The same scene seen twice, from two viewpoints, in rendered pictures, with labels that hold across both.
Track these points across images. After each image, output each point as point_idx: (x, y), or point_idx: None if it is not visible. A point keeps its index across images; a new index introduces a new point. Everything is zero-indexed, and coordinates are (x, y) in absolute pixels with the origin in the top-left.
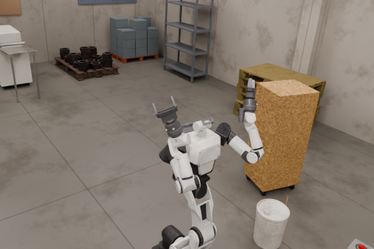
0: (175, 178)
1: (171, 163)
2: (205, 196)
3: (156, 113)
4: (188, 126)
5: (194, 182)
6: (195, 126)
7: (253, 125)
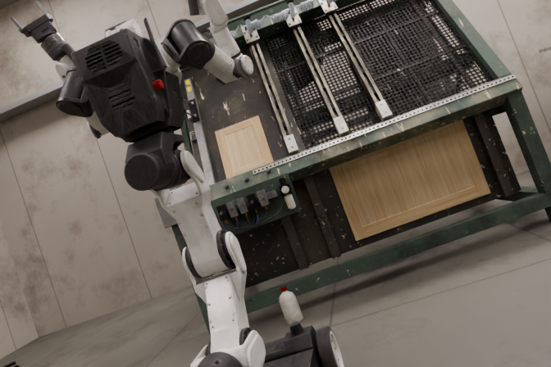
0: (231, 65)
1: (216, 47)
2: (164, 197)
3: None
4: (102, 46)
5: None
6: (136, 26)
7: None
